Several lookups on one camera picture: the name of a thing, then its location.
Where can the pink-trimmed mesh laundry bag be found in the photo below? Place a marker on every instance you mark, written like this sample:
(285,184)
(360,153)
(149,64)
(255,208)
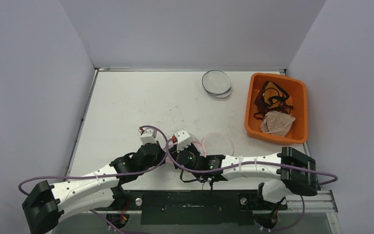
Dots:
(214,143)

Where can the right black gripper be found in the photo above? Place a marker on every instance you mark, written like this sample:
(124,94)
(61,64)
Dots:
(185,155)

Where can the red bra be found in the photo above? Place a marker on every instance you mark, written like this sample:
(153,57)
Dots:
(258,108)

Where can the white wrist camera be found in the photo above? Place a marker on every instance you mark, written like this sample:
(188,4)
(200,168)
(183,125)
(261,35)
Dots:
(147,136)
(182,139)

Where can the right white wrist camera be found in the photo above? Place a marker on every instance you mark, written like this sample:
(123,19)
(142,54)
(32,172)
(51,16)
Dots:
(182,139)

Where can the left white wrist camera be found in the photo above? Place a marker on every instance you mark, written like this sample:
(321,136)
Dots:
(147,136)

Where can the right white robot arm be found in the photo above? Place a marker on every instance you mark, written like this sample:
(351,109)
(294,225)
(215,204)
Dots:
(288,172)

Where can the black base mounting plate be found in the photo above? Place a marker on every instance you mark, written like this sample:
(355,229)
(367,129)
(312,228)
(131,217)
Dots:
(194,207)

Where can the beige lace bra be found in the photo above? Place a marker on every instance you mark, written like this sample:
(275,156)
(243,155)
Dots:
(277,123)

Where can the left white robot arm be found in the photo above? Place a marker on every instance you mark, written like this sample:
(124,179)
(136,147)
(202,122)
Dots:
(49,204)

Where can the orange plastic bin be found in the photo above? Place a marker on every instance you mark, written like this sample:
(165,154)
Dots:
(297,93)

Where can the blue-trimmed mesh laundry bag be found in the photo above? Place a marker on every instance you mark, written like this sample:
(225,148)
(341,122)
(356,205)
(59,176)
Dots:
(217,83)

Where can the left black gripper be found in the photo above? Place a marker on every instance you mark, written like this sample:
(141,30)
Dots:
(159,155)

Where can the orange and black bra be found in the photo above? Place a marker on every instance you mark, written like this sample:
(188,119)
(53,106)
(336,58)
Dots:
(272,89)

